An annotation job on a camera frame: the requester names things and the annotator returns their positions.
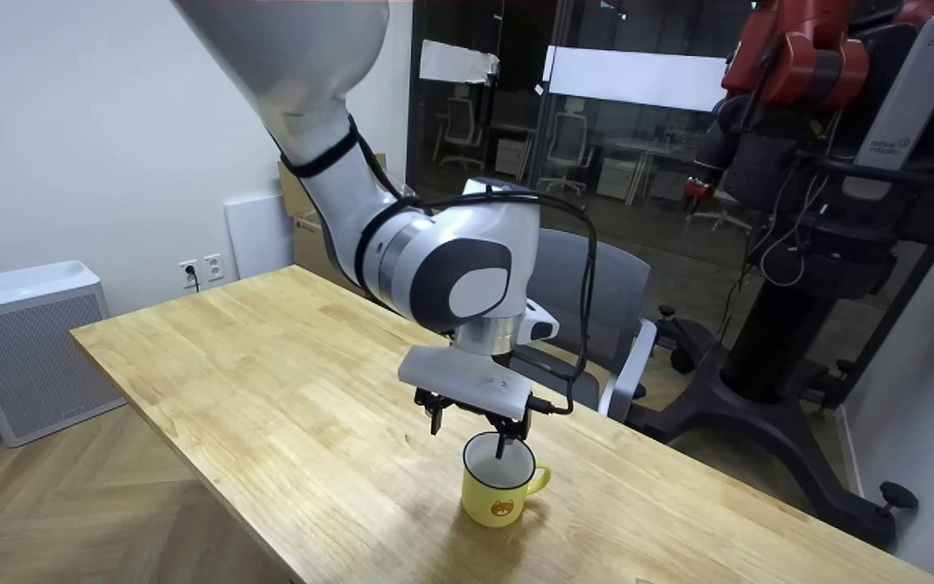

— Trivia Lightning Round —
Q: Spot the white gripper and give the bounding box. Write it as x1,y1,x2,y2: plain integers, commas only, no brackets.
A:
396,340,537,467

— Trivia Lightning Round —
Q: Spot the yellow enamel cup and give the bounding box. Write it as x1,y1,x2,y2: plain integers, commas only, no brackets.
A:
457,428,556,533

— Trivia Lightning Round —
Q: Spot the gray chair with white armrests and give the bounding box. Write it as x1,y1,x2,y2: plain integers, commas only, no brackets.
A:
511,225,662,421

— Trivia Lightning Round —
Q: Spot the brown cardboard box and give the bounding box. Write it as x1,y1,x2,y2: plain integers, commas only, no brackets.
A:
276,150,396,289

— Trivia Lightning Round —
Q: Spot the white leaning panel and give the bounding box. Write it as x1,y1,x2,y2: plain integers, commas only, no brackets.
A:
220,192,299,282

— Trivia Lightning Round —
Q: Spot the red and black Baxter robot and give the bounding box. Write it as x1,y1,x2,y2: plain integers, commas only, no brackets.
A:
638,0,934,547

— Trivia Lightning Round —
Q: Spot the white cabinet unit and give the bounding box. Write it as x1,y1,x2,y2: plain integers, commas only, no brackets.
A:
0,257,130,448

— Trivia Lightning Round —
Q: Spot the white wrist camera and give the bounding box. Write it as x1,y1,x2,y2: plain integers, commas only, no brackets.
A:
511,299,564,348

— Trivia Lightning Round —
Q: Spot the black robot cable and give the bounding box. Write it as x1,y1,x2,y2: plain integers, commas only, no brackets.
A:
413,181,605,421

